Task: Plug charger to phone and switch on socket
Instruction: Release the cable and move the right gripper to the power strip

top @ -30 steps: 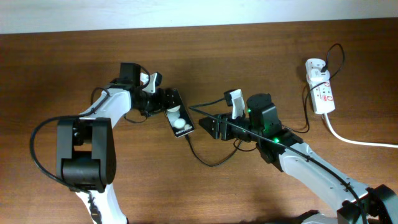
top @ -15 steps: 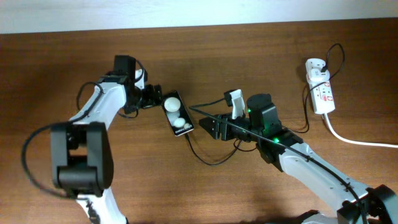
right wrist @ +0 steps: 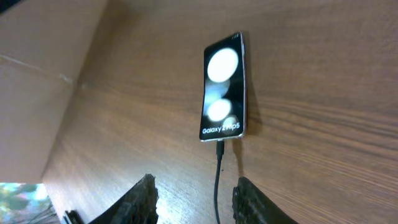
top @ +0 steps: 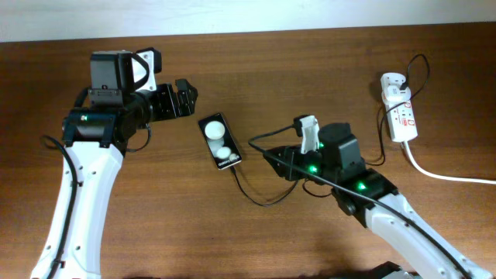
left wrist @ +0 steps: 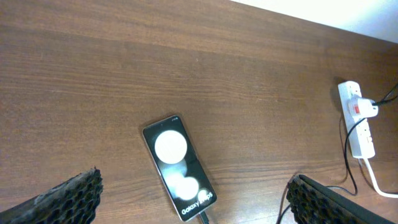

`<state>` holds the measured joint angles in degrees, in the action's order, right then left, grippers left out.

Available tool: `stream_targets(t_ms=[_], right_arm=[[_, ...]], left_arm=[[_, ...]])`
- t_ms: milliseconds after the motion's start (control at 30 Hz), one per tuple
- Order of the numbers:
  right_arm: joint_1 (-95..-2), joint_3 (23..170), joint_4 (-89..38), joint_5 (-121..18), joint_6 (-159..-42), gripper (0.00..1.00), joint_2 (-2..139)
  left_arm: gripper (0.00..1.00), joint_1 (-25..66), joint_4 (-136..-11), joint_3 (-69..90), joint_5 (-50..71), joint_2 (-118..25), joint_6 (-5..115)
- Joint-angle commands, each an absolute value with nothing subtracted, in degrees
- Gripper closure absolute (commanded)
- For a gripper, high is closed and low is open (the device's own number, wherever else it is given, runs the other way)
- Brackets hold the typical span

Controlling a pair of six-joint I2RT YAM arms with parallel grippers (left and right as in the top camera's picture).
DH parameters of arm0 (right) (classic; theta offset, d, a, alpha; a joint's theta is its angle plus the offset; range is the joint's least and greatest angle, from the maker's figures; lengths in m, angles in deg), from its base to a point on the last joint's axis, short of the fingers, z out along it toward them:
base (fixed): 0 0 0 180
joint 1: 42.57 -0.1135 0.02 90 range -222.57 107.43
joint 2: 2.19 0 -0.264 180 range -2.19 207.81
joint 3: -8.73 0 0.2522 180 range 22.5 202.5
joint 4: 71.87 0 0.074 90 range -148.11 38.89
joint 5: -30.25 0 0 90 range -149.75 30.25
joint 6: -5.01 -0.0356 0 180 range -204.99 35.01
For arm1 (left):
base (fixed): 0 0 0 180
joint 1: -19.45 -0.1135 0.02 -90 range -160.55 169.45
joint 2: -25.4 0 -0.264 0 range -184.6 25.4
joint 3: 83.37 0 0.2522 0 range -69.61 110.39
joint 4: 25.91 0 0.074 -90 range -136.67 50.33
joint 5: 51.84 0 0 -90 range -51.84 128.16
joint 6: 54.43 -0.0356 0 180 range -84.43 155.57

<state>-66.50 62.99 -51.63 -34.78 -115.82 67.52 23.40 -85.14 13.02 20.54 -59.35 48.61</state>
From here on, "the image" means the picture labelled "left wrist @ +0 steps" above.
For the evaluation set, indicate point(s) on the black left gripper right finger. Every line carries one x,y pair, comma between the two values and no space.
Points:
312,202

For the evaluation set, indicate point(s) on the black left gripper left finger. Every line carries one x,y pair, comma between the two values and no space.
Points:
73,201

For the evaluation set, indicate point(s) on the white USB charger adapter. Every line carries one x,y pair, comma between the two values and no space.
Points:
362,107

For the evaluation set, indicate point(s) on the white power strip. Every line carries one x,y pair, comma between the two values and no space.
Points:
360,139

